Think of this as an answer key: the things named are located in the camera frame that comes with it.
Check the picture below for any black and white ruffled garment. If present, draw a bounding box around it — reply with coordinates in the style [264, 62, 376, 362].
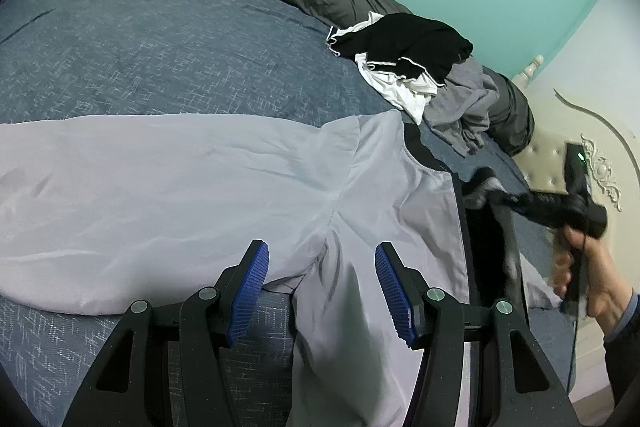
[325, 12, 474, 125]

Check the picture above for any light grey jacket black lining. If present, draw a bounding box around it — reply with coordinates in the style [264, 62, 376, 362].
[0, 111, 566, 427]

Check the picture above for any person's right hand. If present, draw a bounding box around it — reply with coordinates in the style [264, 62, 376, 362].
[550, 226, 637, 339]

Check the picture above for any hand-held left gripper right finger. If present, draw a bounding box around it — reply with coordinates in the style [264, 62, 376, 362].
[375, 241, 576, 427]

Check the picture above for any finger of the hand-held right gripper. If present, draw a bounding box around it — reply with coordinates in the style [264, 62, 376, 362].
[492, 188, 532, 214]

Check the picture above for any bed with blue sheet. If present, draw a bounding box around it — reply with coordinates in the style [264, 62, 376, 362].
[0, 0, 581, 427]

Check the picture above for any cream tufted headboard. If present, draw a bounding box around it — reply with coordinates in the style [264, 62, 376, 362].
[510, 54, 640, 358]

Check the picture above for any grey sweater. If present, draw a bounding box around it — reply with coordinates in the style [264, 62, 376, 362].
[424, 61, 501, 158]

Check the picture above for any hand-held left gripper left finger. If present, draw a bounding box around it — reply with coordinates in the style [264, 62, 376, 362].
[62, 238, 271, 427]

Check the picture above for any person's right forearm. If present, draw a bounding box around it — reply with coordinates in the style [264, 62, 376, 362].
[602, 289, 640, 408]

